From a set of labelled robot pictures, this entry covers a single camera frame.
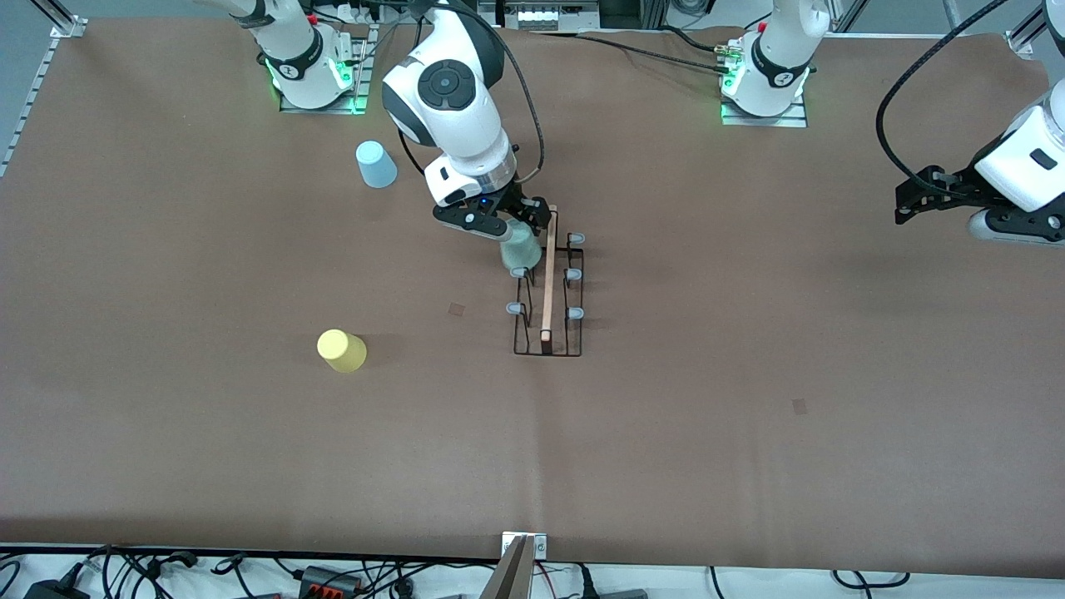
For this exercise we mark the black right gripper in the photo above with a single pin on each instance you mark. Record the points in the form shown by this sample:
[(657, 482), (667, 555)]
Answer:
[(517, 203)]

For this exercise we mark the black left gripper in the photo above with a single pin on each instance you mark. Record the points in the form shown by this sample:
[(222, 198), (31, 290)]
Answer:
[(962, 185)]

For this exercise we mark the pale green cup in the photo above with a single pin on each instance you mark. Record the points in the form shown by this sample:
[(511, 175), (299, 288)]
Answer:
[(520, 249)]

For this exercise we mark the yellow cup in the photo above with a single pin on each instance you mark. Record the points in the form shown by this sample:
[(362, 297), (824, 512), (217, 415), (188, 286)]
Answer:
[(341, 351)]

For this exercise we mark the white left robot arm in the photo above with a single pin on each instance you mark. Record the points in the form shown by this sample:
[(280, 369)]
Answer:
[(1032, 150)]

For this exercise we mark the light blue cup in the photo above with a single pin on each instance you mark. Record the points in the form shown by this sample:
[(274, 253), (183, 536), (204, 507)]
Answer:
[(376, 165)]

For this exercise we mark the white electronics box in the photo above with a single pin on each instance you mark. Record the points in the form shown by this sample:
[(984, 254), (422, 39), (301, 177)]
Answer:
[(549, 12)]

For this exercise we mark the brown table mat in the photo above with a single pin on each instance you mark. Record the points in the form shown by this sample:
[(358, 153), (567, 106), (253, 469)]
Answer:
[(582, 457)]

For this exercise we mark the black orange connector box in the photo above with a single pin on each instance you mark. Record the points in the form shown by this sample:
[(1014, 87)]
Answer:
[(331, 581)]

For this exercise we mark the black power adapter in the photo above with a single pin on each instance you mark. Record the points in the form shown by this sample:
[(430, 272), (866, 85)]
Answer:
[(54, 591)]

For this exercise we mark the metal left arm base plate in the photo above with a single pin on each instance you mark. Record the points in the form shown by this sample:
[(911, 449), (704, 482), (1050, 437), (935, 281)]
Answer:
[(764, 121)]

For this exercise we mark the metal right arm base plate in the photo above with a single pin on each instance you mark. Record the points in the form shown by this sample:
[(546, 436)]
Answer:
[(359, 83)]

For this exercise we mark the small metal edge bracket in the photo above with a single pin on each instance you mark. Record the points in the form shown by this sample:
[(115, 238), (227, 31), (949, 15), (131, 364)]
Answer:
[(539, 545)]

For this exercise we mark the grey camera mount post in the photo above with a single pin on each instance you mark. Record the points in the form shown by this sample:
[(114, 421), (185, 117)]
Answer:
[(509, 578)]

